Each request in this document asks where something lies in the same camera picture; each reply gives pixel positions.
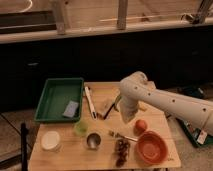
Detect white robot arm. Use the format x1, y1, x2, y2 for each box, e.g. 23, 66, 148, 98
119, 71, 213, 136

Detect orange plastic bowl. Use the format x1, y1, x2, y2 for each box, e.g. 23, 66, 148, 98
136, 131, 168, 165

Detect orange apple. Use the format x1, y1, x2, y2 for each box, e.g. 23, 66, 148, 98
135, 119, 148, 133

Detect blue sponge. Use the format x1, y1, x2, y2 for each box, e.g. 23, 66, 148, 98
63, 101, 79, 118

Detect dark grape bunch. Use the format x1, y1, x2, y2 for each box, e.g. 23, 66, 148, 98
115, 139, 130, 167

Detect green plastic tray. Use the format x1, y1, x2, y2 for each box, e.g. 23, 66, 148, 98
35, 78, 84, 123

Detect metal fork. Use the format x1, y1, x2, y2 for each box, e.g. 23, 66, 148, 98
108, 130, 137, 142

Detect green bin with items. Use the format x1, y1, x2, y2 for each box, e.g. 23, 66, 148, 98
178, 119, 213, 148

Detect steel cup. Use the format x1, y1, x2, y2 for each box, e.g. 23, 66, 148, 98
87, 133, 101, 150

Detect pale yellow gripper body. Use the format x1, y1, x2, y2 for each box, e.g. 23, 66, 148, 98
120, 103, 138, 123

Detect black chair post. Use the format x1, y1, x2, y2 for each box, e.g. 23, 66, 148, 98
21, 123, 28, 171

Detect green plastic cup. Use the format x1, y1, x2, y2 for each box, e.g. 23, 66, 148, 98
74, 121, 88, 137

